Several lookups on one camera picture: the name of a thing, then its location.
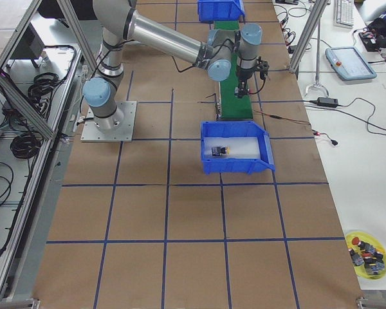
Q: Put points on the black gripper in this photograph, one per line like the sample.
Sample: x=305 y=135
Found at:
x=243 y=76

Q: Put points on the yellow push button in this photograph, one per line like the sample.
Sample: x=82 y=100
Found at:
x=220 y=151

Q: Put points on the yellow plate of buttons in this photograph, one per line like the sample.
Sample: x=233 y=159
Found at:
x=367 y=254

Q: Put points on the green conveyor belt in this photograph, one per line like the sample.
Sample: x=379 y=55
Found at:
x=234 y=99

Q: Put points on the blue left storage bin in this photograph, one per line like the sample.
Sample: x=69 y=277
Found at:
x=220 y=10

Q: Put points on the blue storage bin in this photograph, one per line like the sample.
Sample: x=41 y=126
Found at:
x=220 y=10
x=226 y=129

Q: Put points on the white foam pad right bin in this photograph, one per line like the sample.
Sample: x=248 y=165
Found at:
x=240 y=147

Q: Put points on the blue right storage bin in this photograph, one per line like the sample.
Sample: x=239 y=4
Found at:
x=226 y=129

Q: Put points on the teach pendant tablet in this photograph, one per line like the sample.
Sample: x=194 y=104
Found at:
x=349 y=64

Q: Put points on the white keyboard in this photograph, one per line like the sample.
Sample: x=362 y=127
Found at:
x=343 y=13

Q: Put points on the aluminium frame post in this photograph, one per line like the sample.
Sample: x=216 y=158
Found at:
x=307 y=33

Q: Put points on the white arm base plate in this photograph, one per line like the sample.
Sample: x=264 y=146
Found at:
x=118 y=127

